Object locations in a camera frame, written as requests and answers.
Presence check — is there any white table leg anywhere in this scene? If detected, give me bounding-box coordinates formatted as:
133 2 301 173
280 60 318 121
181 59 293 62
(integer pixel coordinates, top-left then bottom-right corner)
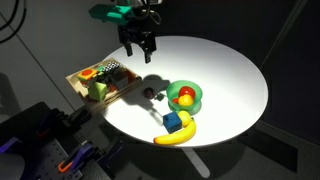
181 147 212 179

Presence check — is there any black purple spring clamp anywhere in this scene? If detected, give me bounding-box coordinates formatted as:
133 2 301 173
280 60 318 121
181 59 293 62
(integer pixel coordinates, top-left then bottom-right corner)
58 141 96 174

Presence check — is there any black perforated breadboard plate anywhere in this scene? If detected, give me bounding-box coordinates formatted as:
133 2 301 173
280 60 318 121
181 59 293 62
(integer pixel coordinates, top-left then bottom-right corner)
29 138 101 180

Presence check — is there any yellow plastic banana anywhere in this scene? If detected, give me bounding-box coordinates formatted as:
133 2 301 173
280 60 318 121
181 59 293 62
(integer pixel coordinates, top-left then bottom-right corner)
153 117 198 146

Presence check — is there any cube with orange circle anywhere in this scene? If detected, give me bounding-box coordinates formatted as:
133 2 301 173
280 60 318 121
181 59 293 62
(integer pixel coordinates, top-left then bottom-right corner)
77 68 99 88

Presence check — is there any green translucent bowl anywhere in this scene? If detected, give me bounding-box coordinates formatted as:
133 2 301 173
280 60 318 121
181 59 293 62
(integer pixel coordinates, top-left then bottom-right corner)
165 79 203 114

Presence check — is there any light green cube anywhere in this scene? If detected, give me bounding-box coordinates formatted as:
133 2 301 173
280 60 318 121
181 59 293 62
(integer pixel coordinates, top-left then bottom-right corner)
87 81 109 102

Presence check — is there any grey cube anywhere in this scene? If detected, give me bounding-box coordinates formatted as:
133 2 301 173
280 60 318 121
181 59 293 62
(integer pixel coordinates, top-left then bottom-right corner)
113 73 130 90

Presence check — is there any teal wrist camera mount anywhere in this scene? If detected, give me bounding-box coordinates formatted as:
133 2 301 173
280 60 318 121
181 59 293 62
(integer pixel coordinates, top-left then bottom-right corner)
88 3 141 24

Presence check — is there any black white checker cube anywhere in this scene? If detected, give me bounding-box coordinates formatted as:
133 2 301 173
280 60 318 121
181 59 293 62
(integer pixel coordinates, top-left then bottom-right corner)
101 66 116 76

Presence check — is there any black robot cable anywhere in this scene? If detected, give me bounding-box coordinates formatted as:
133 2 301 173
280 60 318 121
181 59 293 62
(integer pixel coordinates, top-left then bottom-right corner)
139 0 163 26

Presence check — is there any red plastic tomato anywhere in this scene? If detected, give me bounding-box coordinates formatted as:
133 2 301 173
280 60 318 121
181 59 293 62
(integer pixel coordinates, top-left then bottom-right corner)
178 85 197 99

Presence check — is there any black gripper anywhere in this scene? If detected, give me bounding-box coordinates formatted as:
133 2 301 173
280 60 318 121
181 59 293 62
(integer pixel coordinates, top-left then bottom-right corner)
118 23 157 64

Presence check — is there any black hanging cable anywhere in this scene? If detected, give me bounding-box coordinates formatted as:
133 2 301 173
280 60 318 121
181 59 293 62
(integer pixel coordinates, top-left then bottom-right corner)
0 0 20 32
0 0 28 44

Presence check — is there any yellow plastic lemon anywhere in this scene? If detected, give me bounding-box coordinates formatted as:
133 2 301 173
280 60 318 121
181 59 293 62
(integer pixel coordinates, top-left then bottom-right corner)
177 94 195 108
177 110 194 128

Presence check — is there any blue cube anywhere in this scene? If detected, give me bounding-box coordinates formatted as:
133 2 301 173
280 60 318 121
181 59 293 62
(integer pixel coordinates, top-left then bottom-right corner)
162 111 183 134

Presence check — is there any dark purple plastic plum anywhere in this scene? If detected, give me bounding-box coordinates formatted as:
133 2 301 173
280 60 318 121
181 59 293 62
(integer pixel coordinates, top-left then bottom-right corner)
143 87 156 99

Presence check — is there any black white triangle pattern cube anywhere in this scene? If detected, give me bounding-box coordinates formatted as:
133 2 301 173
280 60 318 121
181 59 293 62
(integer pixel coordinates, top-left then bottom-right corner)
107 61 122 70

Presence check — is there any wooden tray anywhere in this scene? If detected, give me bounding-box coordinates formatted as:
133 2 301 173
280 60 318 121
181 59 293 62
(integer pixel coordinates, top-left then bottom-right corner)
65 57 143 113

